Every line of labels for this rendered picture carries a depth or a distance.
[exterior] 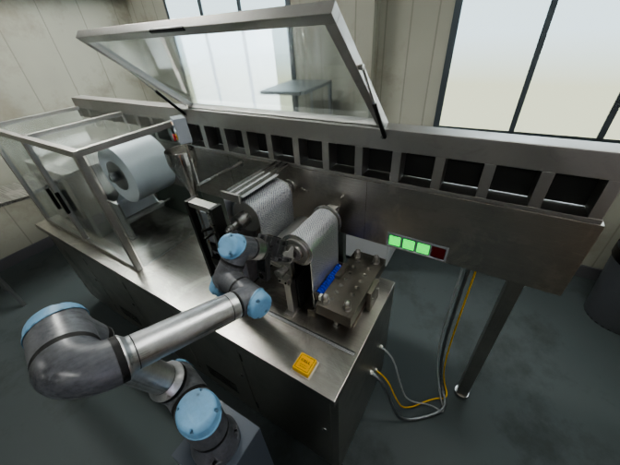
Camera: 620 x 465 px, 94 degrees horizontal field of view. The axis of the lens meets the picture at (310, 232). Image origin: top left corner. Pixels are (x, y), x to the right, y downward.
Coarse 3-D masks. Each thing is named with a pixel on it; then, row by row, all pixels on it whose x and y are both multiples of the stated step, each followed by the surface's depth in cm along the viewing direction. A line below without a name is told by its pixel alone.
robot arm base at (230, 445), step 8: (232, 424) 93; (232, 432) 91; (224, 440) 87; (232, 440) 90; (192, 448) 87; (216, 448) 85; (224, 448) 87; (232, 448) 89; (192, 456) 88; (200, 456) 85; (208, 456) 85; (216, 456) 86; (224, 456) 87; (232, 456) 90; (200, 464) 86; (208, 464) 86; (216, 464) 86; (224, 464) 88
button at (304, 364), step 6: (300, 354) 114; (306, 354) 114; (300, 360) 112; (306, 360) 112; (312, 360) 112; (294, 366) 110; (300, 366) 110; (306, 366) 110; (312, 366) 110; (300, 372) 109; (306, 372) 108
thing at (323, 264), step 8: (336, 240) 132; (328, 248) 127; (336, 248) 134; (320, 256) 122; (328, 256) 129; (336, 256) 137; (312, 264) 116; (320, 264) 124; (328, 264) 132; (336, 264) 140; (312, 272) 119; (320, 272) 126; (328, 272) 134; (312, 280) 121; (320, 280) 128; (312, 288) 124
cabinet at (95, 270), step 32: (96, 288) 235; (128, 288) 180; (128, 320) 236; (160, 320) 181; (384, 320) 147; (192, 352) 181; (224, 352) 146; (384, 352) 180; (224, 384) 180; (256, 384) 145; (288, 384) 123; (352, 384) 121; (288, 416) 146; (320, 416) 123; (352, 416) 142; (320, 448) 146
